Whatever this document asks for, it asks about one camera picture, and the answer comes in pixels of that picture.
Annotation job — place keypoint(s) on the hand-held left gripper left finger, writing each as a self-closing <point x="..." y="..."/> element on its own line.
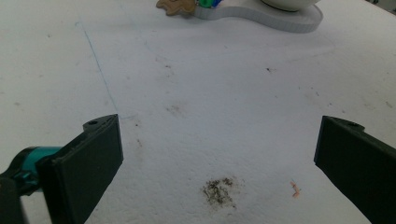
<point x="84" y="168"/>

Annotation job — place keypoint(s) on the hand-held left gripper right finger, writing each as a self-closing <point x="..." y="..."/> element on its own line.
<point x="358" y="165"/>

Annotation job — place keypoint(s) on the white key stand with pole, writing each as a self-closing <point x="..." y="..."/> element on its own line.
<point x="274" y="20"/>

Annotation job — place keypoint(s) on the key bundle with colourful tags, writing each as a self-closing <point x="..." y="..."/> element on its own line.
<point x="207" y="3"/>

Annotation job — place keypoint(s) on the small orange scrap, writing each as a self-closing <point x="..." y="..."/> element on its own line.
<point x="294" y="189"/>

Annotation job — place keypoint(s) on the white foam mat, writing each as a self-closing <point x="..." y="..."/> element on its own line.
<point x="202" y="93"/>

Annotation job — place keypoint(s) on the cream egg-shaped bowl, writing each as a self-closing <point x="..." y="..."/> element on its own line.
<point x="289" y="4"/>

